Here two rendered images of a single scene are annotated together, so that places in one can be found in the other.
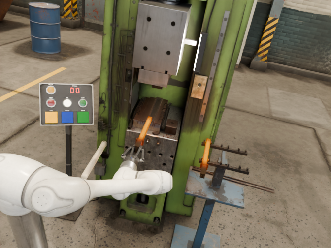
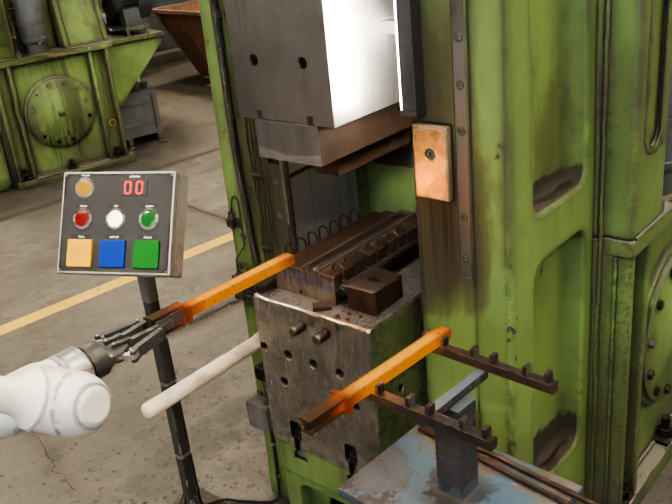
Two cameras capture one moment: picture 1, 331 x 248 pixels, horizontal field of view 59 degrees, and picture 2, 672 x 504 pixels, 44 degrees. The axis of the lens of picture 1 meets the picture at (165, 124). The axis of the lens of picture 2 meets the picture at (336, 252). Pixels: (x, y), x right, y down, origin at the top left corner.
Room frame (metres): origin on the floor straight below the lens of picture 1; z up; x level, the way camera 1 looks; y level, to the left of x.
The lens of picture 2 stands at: (0.43, -1.11, 1.84)
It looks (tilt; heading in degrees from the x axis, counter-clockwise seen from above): 24 degrees down; 39
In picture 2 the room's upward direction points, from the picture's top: 6 degrees counter-clockwise
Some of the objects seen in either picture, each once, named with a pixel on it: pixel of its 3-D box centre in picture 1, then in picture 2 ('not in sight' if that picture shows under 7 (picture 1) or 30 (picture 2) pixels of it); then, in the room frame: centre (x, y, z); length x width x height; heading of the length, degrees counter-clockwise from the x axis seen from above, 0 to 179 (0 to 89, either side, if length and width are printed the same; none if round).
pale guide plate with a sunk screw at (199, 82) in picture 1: (198, 86); (432, 162); (1.95, -0.19, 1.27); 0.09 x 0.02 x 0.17; 87
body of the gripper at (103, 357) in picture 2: (131, 161); (104, 354); (1.24, 0.14, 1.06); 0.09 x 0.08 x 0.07; 177
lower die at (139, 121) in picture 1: (151, 112); (355, 250); (2.04, 0.12, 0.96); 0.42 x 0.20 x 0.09; 177
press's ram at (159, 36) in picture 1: (169, 35); (348, 18); (2.04, 0.08, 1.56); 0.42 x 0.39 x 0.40; 177
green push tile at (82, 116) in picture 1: (82, 117); (146, 254); (1.70, 0.56, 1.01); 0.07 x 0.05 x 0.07; 112
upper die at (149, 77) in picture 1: (158, 68); (343, 119); (2.04, 0.12, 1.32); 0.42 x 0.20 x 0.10; 177
